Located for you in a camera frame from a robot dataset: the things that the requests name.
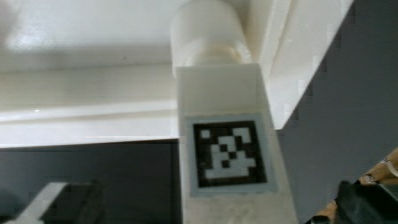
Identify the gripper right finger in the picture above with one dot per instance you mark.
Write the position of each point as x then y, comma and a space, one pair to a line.
367, 205

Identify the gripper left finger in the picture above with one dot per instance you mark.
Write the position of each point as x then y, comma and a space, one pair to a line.
67, 204

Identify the white leg with tag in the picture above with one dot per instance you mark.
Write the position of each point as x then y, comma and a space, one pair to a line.
236, 188

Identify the white square tabletop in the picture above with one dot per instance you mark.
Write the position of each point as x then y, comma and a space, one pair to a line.
86, 75

